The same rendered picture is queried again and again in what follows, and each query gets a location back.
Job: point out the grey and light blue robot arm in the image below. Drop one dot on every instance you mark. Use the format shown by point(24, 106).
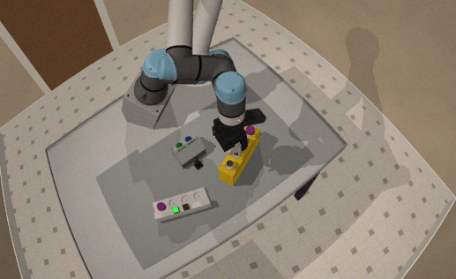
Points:
point(197, 65)

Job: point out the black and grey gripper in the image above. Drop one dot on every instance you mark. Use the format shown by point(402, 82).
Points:
point(230, 136)

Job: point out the grey key housing with blue and green buttons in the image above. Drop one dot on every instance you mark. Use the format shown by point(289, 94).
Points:
point(189, 150)

